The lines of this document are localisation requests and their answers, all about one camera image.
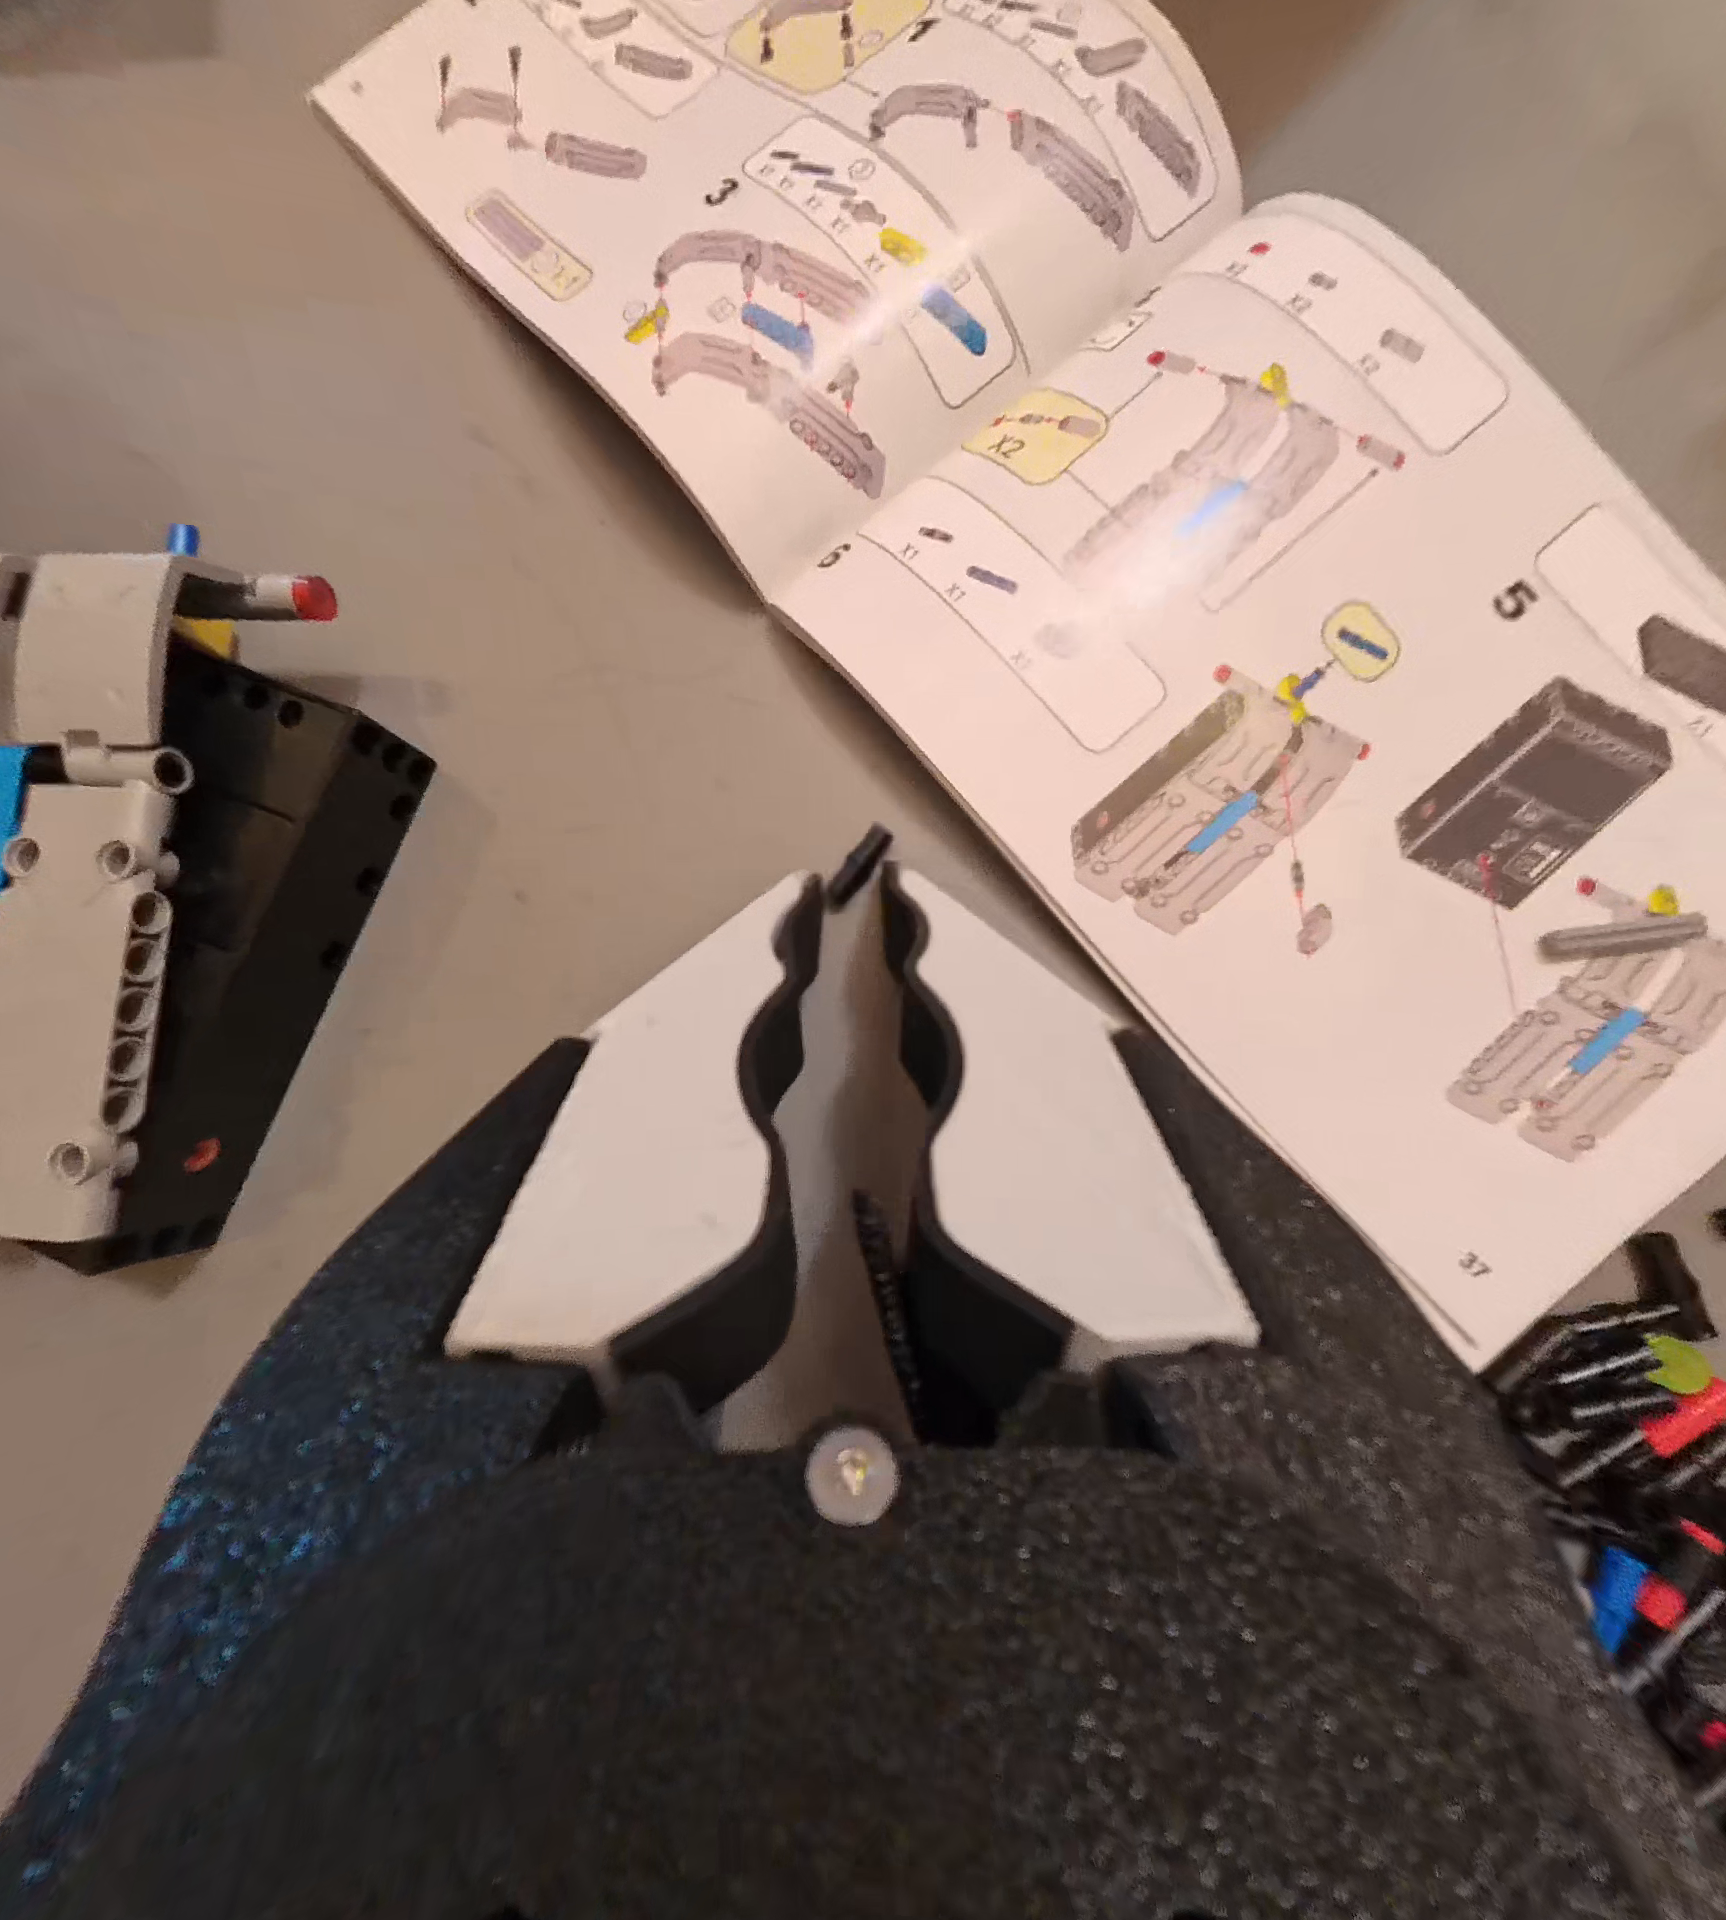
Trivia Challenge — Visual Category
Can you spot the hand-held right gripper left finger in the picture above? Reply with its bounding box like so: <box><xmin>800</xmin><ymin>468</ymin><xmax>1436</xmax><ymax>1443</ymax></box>
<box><xmin>441</xmin><ymin>870</ymin><xmax>828</xmax><ymax>1368</ymax></box>

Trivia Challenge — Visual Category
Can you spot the grey black toy brick assembly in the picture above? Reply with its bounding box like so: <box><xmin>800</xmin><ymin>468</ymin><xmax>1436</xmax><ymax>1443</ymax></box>
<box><xmin>0</xmin><ymin>523</ymin><xmax>441</xmax><ymax>1281</ymax></box>

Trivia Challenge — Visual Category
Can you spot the pile of small toy pieces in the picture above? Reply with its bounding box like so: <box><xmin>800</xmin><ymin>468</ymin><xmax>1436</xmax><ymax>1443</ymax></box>
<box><xmin>1478</xmin><ymin>1192</ymin><xmax>1726</xmax><ymax>1920</ymax></box>

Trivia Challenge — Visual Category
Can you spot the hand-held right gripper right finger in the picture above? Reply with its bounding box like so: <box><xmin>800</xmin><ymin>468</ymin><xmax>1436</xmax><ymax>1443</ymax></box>
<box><xmin>875</xmin><ymin>863</ymin><xmax>1266</xmax><ymax>1360</ymax></box>

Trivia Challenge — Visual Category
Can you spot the instruction booklet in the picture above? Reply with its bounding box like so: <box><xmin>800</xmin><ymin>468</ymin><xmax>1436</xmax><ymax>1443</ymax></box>
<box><xmin>309</xmin><ymin>0</ymin><xmax>1726</xmax><ymax>1370</ymax></box>

